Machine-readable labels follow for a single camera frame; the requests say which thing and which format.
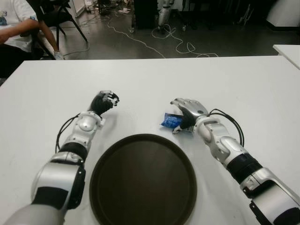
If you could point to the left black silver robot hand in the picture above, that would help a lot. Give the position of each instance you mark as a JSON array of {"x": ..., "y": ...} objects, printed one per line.
[{"x": 100, "y": 104}]

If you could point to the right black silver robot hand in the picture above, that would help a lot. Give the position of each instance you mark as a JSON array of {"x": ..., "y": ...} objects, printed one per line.
[{"x": 194, "y": 110}]

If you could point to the blue Oreo cookie packet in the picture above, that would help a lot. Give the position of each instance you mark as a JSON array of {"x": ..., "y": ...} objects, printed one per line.
[{"x": 170, "y": 120}]

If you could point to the left silver black robot arm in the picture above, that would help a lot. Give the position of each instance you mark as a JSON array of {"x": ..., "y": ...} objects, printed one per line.
[{"x": 58, "y": 178}]

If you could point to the right silver black robot arm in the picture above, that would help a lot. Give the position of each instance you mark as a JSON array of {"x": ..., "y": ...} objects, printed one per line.
[{"x": 234, "y": 150}]

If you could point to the round dark brown tray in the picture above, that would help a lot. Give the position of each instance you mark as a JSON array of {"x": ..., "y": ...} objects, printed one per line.
[{"x": 143, "y": 180}]

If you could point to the black armchair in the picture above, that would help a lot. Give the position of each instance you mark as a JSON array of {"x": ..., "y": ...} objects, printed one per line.
[{"x": 63, "y": 14}]

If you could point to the white display cabinet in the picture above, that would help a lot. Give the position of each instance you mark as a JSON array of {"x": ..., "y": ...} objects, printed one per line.
[{"x": 78, "y": 8}]

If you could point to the black cabinet on casters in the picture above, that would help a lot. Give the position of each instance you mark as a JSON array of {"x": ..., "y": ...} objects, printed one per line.
[{"x": 145, "y": 14}]

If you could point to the grey folded stand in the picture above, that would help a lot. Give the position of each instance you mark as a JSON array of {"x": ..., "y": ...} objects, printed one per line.
[{"x": 247, "y": 15}]

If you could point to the white side table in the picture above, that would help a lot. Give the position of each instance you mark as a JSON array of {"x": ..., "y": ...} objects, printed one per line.
[{"x": 289, "y": 52}]

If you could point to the seated person in white shirt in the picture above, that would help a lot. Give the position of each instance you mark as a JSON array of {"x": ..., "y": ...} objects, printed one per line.
[{"x": 16, "y": 28}]

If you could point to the white curved pedestal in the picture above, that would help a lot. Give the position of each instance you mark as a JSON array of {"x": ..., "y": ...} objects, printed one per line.
[{"x": 286, "y": 11}]

